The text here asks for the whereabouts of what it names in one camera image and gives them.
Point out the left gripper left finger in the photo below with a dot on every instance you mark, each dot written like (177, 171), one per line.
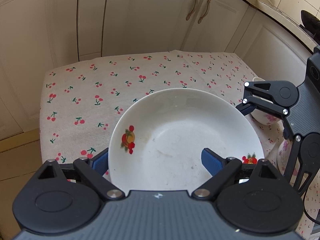
(91, 173)

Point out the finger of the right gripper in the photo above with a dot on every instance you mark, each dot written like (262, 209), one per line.
(305, 150)
(271, 97)

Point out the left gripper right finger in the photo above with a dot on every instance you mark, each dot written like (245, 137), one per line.
(223, 172)

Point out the fruit plate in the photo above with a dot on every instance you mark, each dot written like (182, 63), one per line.
(157, 143)

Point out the pink floral bowl left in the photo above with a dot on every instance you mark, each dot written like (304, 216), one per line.
(283, 155)

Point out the pink floral bowl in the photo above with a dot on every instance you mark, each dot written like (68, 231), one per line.
(283, 155)
(264, 118)

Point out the pink floral bowl right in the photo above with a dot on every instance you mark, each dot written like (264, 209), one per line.
(264, 118)

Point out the cherry print tablecloth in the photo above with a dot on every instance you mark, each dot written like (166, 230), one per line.
(81, 103)

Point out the black wok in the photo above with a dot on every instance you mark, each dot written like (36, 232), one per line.
(310, 22)

